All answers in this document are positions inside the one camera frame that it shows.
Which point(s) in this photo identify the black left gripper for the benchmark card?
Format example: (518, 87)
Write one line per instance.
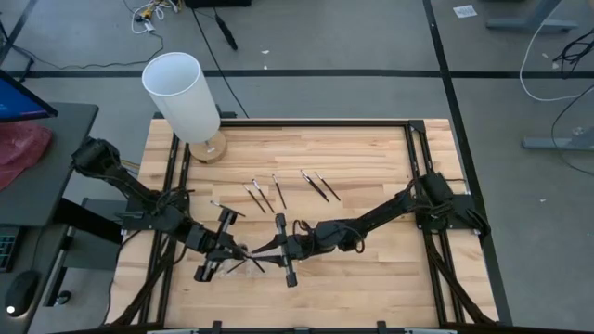
(204, 241)

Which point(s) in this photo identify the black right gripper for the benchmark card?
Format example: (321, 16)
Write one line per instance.
(301, 246)

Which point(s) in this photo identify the black comb eyebrow brush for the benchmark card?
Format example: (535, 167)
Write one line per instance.
(257, 265)

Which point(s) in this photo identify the thin black silver makeup brush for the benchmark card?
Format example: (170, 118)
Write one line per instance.
(327, 186)
(320, 193)
(263, 196)
(215, 204)
(254, 198)
(279, 191)
(310, 180)

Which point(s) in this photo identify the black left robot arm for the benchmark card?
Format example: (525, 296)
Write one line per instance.
(120, 178)

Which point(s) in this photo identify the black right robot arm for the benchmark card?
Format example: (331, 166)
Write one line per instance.
(380, 211)

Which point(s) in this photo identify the clear acrylic container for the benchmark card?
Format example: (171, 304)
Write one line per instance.
(250, 274)

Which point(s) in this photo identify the dark grey desk base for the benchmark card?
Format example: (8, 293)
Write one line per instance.
(93, 246)

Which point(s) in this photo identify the white shade wooden base lamp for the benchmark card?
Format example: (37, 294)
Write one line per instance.
(181, 97)

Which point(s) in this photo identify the black desk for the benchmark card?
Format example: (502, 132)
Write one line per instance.
(60, 162)

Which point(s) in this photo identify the black computer mouse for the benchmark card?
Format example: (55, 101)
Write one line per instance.
(22, 292)

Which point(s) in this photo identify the black stick-shaped object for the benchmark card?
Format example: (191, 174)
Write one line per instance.
(226, 32)

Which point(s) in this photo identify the black keyboard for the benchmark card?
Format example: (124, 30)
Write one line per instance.
(7, 248)

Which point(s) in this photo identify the red cloth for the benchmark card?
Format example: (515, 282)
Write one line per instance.
(21, 148)

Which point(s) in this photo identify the blue screen monitor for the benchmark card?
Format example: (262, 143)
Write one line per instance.
(18, 99)

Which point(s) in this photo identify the grey desk foot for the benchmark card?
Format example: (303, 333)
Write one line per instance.
(529, 24)
(552, 143)

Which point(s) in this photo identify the white paper sheet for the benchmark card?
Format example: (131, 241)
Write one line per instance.
(465, 11)

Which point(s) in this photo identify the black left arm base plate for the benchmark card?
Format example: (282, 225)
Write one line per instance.
(134, 222)

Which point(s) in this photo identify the black aluminium table frame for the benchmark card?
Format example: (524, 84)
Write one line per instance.
(325, 123)

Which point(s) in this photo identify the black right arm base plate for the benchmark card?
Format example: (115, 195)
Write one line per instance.
(464, 209)

